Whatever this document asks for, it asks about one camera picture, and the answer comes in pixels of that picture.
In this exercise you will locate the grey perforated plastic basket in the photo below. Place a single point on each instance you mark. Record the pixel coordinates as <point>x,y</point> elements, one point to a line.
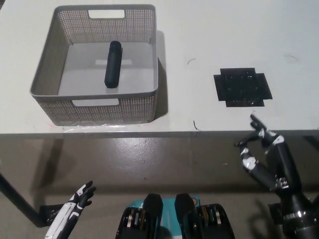
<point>82,74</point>

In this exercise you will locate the clear adhesive tape strip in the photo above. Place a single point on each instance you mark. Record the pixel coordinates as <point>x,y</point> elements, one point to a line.
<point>74,128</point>

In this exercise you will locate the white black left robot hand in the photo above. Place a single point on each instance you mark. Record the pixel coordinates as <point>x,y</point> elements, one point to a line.
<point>66,214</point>

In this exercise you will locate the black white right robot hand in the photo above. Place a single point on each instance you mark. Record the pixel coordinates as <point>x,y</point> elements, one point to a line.
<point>284,171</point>

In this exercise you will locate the black teal robot torso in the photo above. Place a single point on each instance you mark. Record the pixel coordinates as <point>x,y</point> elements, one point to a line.
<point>154,206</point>

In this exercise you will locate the black metal table leg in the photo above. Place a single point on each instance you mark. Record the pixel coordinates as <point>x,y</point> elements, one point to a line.
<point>17,199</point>

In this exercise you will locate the black square base plate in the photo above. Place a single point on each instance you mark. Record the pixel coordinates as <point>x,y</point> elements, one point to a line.
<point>241,87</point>

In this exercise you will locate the black electric screwdriver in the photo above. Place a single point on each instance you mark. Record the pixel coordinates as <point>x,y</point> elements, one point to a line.
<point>113,64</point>

